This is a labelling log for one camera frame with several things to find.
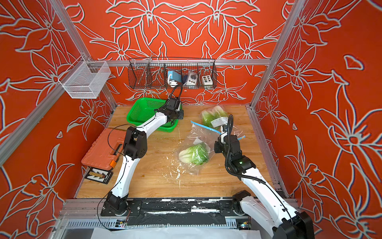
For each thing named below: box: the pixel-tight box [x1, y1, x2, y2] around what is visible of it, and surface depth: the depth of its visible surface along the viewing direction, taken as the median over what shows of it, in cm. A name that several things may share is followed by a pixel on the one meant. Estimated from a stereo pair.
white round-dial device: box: [186, 71, 198, 86], surface depth 93 cm
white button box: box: [201, 74, 213, 86], surface depth 96 cm
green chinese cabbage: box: [178, 142, 210, 166], surface depth 82 cm
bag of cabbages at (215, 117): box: [200, 105, 229, 130], surface depth 102 cm
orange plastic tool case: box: [81, 127, 127, 171], surface depth 90 cm
